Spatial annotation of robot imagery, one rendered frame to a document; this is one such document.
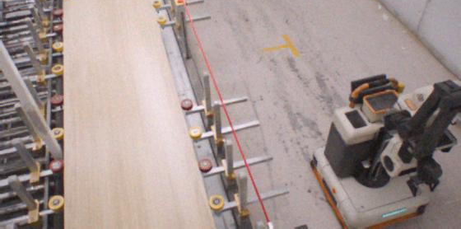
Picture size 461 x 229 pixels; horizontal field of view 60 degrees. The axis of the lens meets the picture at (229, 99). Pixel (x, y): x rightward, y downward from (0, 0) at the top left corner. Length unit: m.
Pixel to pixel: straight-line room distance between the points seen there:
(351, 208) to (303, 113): 1.18
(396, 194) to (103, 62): 2.31
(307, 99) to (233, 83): 0.75
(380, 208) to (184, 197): 1.43
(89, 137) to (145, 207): 0.63
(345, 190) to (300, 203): 0.40
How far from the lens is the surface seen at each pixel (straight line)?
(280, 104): 3.84
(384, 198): 3.07
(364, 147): 2.82
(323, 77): 4.17
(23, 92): 2.26
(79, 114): 2.75
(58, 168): 2.51
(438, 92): 1.90
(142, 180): 2.31
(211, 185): 2.56
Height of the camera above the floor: 2.80
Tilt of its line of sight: 46 degrees down
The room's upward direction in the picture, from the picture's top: 2 degrees counter-clockwise
